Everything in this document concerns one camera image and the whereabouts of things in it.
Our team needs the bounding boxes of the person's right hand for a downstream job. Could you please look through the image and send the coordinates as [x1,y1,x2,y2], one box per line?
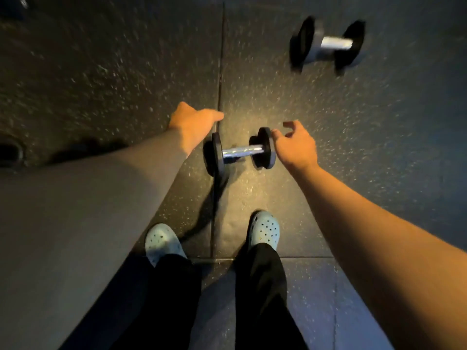
[271,120,320,173]

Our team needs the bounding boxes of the person's left hand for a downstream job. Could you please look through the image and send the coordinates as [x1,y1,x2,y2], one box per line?
[168,101,225,157]

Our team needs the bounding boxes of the person's left forearm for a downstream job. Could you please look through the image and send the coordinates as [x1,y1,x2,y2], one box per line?
[0,128,189,350]

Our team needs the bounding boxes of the person's right forearm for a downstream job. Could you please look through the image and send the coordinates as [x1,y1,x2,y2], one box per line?
[294,164,467,350]

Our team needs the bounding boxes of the person's right light blue clog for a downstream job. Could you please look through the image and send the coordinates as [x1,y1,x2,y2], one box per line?
[248,210,281,253]

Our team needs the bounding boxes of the person's light blue clog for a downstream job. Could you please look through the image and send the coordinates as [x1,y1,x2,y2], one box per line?
[248,210,281,253]
[144,223,188,268]

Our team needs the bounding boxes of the person's left light blue clog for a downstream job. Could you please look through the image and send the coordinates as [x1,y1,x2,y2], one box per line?
[144,223,188,268]

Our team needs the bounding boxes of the person's black trousers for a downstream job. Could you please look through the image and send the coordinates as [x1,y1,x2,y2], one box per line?
[60,243,311,350]

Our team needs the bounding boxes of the dark round object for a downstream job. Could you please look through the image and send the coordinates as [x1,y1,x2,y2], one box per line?
[0,142,25,169]

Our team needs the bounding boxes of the small black chrome-handled dumbbell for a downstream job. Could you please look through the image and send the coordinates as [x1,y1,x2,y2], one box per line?
[203,127,277,178]

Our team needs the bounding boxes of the large black chrome-handled dumbbell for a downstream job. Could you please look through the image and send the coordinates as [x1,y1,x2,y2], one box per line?
[289,16,366,76]

